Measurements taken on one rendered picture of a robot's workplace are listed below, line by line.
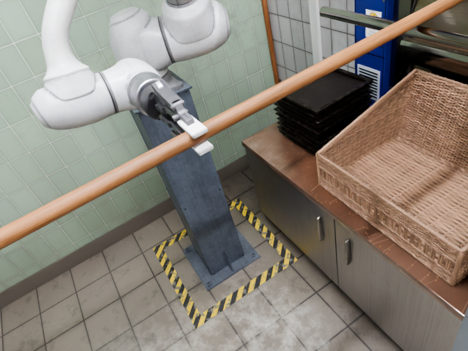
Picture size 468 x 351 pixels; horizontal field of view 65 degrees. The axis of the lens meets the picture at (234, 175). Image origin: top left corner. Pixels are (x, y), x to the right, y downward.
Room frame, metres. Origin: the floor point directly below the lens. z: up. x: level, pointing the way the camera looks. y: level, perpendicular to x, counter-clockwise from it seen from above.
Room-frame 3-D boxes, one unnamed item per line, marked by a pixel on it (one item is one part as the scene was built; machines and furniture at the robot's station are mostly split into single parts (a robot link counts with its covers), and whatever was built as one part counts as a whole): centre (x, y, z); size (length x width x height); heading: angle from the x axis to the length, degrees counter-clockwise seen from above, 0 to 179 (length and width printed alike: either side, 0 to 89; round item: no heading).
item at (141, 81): (0.79, 0.13, 1.20); 0.09 x 0.06 x 0.09; 111
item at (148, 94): (0.72, 0.10, 1.20); 0.09 x 0.07 x 0.08; 21
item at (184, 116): (0.60, 0.06, 1.23); 0.05 x 0.01 x 0.03; 21
